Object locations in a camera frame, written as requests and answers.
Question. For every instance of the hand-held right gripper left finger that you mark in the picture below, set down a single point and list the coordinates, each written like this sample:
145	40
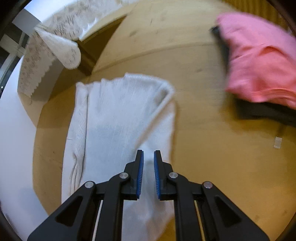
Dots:
140	176

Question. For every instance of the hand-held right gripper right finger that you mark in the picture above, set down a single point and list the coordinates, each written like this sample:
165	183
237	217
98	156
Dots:
156	176

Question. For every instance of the white knit sweater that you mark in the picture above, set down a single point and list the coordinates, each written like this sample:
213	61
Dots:
120	115

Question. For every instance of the wooden platform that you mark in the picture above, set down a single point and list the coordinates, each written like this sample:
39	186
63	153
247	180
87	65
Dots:
208	162

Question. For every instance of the black folded garment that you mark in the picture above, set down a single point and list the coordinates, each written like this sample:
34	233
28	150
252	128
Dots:
254	111

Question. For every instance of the small white tag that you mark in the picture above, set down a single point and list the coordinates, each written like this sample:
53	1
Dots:
277	141

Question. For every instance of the low wooden cabinet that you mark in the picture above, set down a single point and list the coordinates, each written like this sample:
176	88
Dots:
92	55

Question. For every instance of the pink folded garment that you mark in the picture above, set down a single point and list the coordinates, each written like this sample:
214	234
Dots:
254	60

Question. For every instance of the white lace tablecloth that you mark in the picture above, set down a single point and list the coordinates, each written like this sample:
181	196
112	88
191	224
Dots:
50	46

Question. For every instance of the white framed window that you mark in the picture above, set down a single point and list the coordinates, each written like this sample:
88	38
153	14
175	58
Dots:
9	34

